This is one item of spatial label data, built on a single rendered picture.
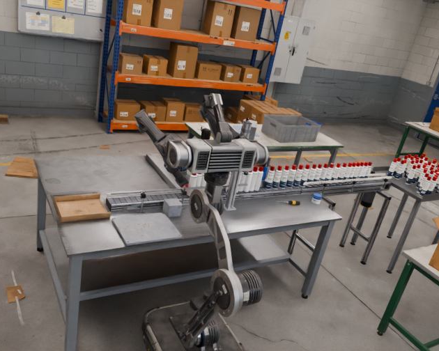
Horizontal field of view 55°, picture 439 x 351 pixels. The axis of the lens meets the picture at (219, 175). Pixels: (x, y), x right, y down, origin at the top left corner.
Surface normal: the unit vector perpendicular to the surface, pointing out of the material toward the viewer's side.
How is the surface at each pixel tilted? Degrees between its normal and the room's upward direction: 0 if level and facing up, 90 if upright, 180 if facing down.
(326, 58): 90
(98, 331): 0
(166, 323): 0
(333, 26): 90
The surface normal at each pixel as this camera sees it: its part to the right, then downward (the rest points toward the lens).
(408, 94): -0.86, 0.04
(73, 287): 0.47, 0.44
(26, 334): 0.18, -0.90
